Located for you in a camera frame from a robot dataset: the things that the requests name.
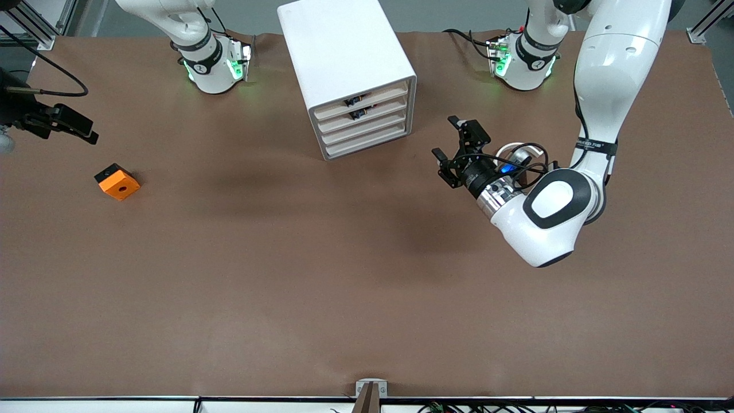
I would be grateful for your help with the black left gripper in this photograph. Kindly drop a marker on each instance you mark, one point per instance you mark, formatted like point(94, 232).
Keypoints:
point(475, 171)

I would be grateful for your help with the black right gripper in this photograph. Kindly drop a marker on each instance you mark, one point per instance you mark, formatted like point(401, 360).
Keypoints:
point(16, 110)

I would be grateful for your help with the cream cabinet drawer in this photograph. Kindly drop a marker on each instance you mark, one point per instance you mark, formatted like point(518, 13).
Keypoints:
point(332, 123)
point(332, 136)
point(332, 110)

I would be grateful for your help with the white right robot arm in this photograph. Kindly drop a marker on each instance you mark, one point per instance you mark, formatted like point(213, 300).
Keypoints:
point(212, 74)

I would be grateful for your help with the white drawer cabinet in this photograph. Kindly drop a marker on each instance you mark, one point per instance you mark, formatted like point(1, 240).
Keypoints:
point(344, 51)

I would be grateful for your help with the white curved plastic piece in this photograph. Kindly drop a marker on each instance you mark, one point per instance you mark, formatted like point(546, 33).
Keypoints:
point(510, 145)

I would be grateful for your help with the small green blue component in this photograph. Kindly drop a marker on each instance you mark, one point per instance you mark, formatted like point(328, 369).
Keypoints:
point(357, 114)

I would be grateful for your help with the brown narrow bar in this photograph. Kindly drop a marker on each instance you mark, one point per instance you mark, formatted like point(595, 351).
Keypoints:
point(367, 402)

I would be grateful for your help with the orange black switch box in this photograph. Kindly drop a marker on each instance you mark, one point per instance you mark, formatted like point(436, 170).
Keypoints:
point(120, 184)

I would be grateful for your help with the aluminium frame profile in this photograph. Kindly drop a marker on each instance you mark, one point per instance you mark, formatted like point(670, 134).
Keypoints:
point(697, 35)
point(43, 39)

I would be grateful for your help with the small grey metal bracket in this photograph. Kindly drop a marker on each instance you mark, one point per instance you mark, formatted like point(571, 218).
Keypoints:
point(361, 385)

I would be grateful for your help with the white table edge rail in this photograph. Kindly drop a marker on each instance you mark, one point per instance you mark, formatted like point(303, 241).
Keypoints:
point(114, 405)

